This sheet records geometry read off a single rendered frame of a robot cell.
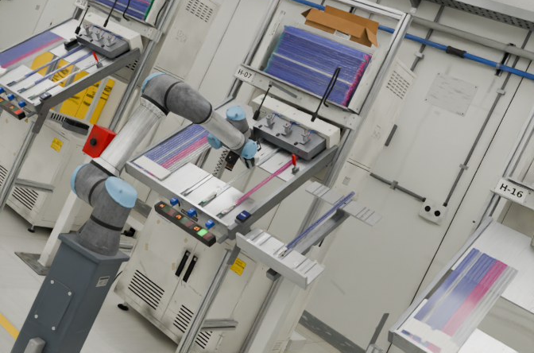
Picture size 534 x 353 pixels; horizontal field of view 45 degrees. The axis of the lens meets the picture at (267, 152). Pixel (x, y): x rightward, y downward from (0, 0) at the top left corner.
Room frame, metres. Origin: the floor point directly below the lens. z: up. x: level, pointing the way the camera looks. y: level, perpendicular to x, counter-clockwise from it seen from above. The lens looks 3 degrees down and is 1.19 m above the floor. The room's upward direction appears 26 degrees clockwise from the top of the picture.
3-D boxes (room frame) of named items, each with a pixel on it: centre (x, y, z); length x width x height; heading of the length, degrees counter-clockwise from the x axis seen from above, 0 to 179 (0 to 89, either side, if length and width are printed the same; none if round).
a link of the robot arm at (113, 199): (2.16, 0.39, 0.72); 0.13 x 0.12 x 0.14; 55
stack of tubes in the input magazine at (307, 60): (3.17, -0.05, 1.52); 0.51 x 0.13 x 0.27; 56
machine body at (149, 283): (3.31, -0.07, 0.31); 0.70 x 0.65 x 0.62; 56
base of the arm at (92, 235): (2.16, 0.39, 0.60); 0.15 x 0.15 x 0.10
